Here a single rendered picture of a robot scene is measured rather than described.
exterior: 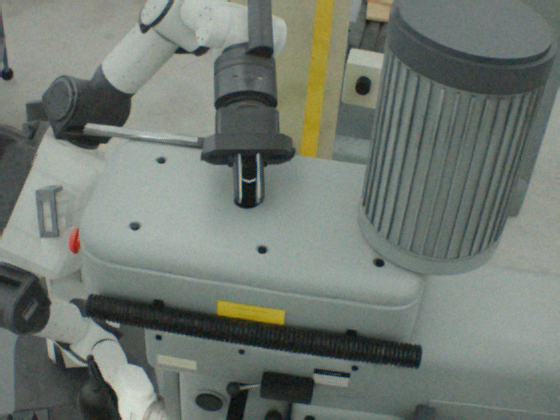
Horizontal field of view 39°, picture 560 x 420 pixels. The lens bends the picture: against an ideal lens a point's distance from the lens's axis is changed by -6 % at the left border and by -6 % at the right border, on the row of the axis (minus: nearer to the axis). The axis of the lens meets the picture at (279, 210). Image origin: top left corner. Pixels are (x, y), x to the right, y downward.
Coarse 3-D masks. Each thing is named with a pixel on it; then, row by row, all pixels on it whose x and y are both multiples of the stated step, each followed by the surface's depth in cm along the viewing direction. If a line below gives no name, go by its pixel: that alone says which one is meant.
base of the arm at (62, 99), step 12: (60, 84) 150; (72, 84) 148; (48, 96) 152; (60, 96) 150; (72, 96) 148; (48, 108) 152; (60, 108) 150; (72, 108) 148; (60, 120) 150; (72, 120) 150; (120, 120) 158; (60, 132) 151; (72, 132) 154
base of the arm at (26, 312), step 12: (0, 276) 159; (12, 276) 157; (24, 276) 157; (24, 288) 155; (36, 288) 157; (12, 300) 153; (24, 300) 155; (36, 300) 158; (48, 300) 161; (12, 312) 152; (24, 312) 155; (36, 312) 159; (12, 324) 153; (24, 324) 156; (36, 324) 159
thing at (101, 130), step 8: (88, 128) 123; (96, 128) 123; (104, 128) 123; (112, 128) 123; (120, 128) 123; (128, 128) 123; (112, 136) 122; (120, 136) 122; (128, 136) 122; (136, 136) 122; (144, 136) 122; (152, 136) 122; (160, 136) 122; (168, 136) 122; (176, 136) 122; (184, 136) 122; (192, 136) 123; (176, 144) 122; (184, 144) 122; (192, 144) 122; (200, 144) 121
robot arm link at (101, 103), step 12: (96, 72) 151; (84, 84) 151; (96, 84) 150; (108, 84) 149; (84, 96) 150; (96, 96) 151; (108, 96) 150; (120, 96) 151; (132, 96) 154; (84, 108) 150; (96, 108) 152; (108, 108) 153; (120, 108) 155; (84, 120) 152; (96, 120) 154; (108, 120) 156
